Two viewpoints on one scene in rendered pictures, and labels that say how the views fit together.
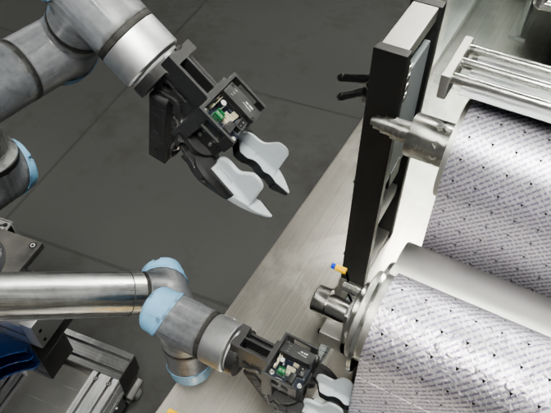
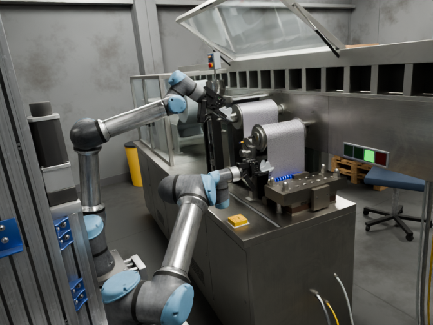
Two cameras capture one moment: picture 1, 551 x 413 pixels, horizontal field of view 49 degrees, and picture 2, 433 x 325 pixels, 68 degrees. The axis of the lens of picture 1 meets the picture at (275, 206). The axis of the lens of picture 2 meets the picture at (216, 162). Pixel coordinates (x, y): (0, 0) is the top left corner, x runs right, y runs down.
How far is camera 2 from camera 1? 1.42 m
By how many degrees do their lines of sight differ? 53
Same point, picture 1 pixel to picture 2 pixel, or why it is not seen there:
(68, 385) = not seen: outside the picture
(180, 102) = (208, 98)
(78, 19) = (188, 82)
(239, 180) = (226, 111)
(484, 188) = (250, 113)
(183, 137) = (212, 106)
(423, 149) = (233, 117)
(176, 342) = (226, 176)
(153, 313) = (215, 173)
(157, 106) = (203, 102)
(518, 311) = not seen: hidden behind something
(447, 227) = (247, 130)
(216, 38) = not seen: hidden behind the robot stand
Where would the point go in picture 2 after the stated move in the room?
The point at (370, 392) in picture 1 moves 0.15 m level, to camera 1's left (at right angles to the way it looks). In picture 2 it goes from (271, 151) to (256, 158)
